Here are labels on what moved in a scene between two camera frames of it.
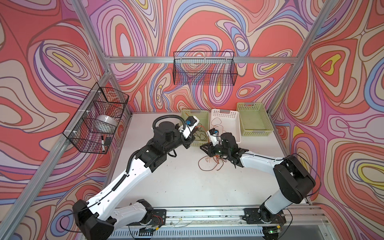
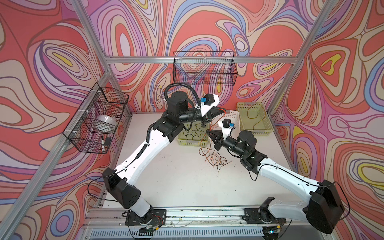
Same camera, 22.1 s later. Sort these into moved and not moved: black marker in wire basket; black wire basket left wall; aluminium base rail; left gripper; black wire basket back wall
Moved: left gripper
Not moved: black marker in wire basket; black wire basket back wall; black wire basket left wall; aluminium base rail
